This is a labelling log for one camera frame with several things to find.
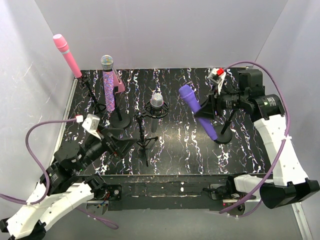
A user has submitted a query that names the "black round-base stand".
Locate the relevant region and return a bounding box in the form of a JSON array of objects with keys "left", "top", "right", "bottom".
[
  {"left": 109, "top": 86, "right": 132, "bottom": 129},
  {"left": 213, "top": 108, "right": 238, "bottom": 145}
]

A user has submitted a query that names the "black tripod mic stand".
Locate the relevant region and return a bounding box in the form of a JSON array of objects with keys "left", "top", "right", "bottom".
[{"left": 77, "top": 75, "right": 107, "bottom": 118}]

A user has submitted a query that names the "black tripod stand with ring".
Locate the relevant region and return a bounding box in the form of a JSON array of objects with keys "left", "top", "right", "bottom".
[{"left": 134, "top": 101, "right": 169, "bottom": 167}]

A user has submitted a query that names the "silver microphone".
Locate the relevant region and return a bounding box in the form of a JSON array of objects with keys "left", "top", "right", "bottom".
[{"left": 150, "top": 93, "right": 164, "bottom": 133}]

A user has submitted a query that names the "glitter purple microphone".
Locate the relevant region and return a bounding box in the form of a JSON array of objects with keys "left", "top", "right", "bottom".
[{"left": 100, "top": 55, "right": 115, "bottom": 113}]

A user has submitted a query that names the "pink microphone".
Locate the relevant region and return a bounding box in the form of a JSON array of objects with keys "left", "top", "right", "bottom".
[{"left": 52, "top": 34, "right": 82, "bottom": 79}]

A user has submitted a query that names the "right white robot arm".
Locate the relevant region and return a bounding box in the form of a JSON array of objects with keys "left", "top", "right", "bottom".
[{"left": 195, "top": 68, "right": 320, "bottom": 212}]

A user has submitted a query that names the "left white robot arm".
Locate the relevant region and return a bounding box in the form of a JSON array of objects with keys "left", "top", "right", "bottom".
[{"left": 0, "top": 133, "right": 138, "bottom": 240}]

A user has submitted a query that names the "pink metronome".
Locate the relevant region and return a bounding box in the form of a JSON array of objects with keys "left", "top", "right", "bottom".
[{"left": 113, "top": 69, "right": 125, "bottom": 93}]

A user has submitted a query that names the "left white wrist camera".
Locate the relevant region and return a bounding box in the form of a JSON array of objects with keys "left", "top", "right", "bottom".
[{"left": 75, "top": 114, "right": 103, "bottom": 140}]

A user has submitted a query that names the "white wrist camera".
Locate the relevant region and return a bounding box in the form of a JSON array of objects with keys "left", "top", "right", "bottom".
[
  {"left": 75, "top": 114, "right": 103, "bottom": 140},
  {"left": 208, "top": 67, "right": 226, "bottom": 96}
]

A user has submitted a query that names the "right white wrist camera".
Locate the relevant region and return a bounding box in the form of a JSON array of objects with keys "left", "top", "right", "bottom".
[{"left": 208, "top": 67, "right": 226, "bottom": 96}]

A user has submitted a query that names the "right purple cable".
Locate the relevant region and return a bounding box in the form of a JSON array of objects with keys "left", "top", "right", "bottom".
[{"left": 218, "top": 61, "right": 292, "bottom": 217}]

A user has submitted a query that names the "left aluminium rail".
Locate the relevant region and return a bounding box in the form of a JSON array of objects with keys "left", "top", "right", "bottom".
[{"left": 21, "top": 71, "right": 81, "bottom": 238}]

